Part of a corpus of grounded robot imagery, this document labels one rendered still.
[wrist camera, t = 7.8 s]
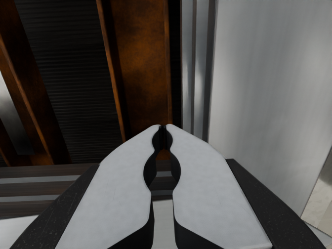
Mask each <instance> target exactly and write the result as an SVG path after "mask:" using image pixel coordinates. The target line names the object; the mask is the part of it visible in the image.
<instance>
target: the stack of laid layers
mask: <svg viewBox="0 0 332 249"><path fill-rule="evenodd" d="M215 7H216V0H180V59H181V129H182V130H184V131H186V132H188V133H190V134H192V135H193V136H195V137H197V138H199V139H201V140H203V141H205V142H206V143H207V136H208V114H209V99H210V84H211V69H212V53H213V38H214V23H215ZM99 164H100V163H89V164H68V165H45V166H14V167H0V219H3V218H11V217H19V216H27V215H35V214H41V213H42V212H43V211H44V210H45V209H46V208H47V207H48V206H49V205H50V204H51V203H52V202H53V201H54V200H55V199H56V198H57V197H59V196H60V195H61V194H62V193H63V192H64V191H65V190H66V189H67V188H68V187H69V186H70V185H71V184H72V183H73V182H74V181H75V180H76V179H77V178H78V177H79V176H81V175H82V174H83V173H84V172H85V171H86V170H87V169H88V168H89V167H90V166H91V165H99ZM156 169H157V175H156V177H155V178H154V180H153V182H152V183H151V185H150V186H149V188H150V191H151V194H152V200H153V201H155V200H163V199H172V194H173V190H174V188H175V186H176V184H177V182H176V181H175V179H174V178H173V176H172V175H171V163H170V160H156Z"/></svg>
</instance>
